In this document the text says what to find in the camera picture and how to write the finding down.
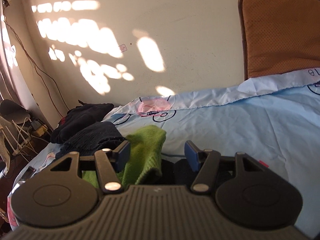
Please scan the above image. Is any small wall sticker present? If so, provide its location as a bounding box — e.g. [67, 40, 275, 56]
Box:
[119, 44, 127, 53]

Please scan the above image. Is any white wifi router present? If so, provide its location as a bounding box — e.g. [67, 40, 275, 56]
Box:
[5, 119, 31, 156]

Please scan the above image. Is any black green striped knit sweater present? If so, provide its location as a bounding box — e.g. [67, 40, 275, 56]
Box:
[55, 122, 197, 187]

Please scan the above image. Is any yellow box with charger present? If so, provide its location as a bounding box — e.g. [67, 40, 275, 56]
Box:
[30, 119, 48, 137]

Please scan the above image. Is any dark cap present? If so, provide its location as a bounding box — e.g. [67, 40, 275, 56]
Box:
[0, 99, 30, 124]

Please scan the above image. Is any dark wall cable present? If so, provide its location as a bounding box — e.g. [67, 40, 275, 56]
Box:
[2, 0, 70, 118]

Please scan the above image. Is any black smartphone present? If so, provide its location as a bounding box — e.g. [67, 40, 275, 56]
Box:
[18, 166, 36, 183]

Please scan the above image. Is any grey hanging cloth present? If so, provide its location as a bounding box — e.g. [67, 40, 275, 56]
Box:
[1, 118, 10, 175]

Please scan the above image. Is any brown seat cushion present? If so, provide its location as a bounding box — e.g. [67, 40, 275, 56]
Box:
[238, 0, 319, 79]

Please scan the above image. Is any black folded garment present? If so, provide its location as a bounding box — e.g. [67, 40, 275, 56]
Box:
[50, 101, 114, 144]

